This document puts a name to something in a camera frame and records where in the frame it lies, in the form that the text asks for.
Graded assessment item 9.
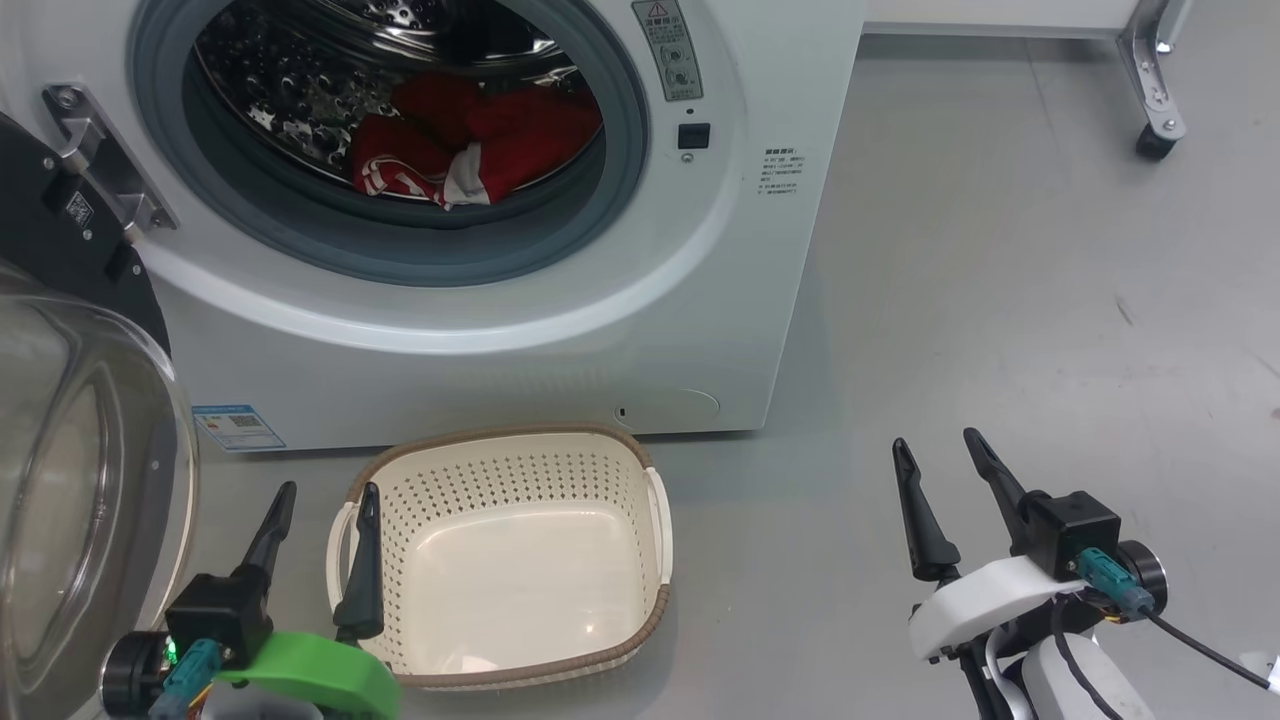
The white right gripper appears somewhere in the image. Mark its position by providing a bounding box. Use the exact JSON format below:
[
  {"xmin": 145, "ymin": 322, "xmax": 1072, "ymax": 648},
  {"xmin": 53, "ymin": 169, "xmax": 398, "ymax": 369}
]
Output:
[{"xmin": 891, "ymin": 428, "xmax": 1087, "ymax": 662}]

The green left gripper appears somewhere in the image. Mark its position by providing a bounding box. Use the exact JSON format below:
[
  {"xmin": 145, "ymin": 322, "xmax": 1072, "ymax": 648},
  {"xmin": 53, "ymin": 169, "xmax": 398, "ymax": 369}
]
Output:
[{"xmin": 214, "ymin": 482, "xmax": 402, "ymax": 720}]

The black round glass washer door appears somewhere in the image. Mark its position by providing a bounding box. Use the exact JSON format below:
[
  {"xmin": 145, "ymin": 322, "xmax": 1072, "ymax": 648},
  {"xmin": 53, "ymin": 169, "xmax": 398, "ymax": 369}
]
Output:
[{"xmin": 0, "ymin": 108, "xmax": 201, "ymax": 720}]

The red garment with white trim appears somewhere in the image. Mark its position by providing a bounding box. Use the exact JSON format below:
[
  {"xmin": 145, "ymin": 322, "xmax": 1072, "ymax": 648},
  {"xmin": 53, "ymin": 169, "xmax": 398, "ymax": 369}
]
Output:
[{"xmin": 347, "ymin": 72, "xmax": 605, "ymax": 212}]

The cream perforated laundry basket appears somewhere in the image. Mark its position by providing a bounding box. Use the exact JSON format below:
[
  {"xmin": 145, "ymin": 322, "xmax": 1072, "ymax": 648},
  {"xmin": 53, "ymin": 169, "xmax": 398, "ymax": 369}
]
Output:
[{"xmin": 326, "ymin": 423, "xmax": 674, "ymax": 694}]

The white front-load washing machine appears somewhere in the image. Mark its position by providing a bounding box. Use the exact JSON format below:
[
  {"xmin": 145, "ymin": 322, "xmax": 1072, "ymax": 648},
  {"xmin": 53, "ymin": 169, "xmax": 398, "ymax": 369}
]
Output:
[{"xmin": 0, "ymin": 0, "xmax": 867, "ymax": 454}]

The blue energy label sticker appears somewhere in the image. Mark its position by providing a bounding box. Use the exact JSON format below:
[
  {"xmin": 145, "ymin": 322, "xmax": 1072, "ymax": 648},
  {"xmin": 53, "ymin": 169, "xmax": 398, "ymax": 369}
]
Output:
[{"xmin": 191, "ymin": 403, "xmax": 288, "ymax": 454}]

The grey warning sticker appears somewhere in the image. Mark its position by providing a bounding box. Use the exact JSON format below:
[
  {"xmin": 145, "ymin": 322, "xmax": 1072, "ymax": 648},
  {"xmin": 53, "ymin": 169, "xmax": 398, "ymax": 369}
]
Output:
[{"xmin": 631, "ymin": 0, "xmax": 705, "ymax": 104}]

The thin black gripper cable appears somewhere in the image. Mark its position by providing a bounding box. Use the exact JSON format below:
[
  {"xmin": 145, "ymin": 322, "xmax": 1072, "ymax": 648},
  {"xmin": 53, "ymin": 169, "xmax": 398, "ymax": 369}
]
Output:
[{"xmin": 1145, "ymin": 610, "xmax": 1280, "ymax": 694}]

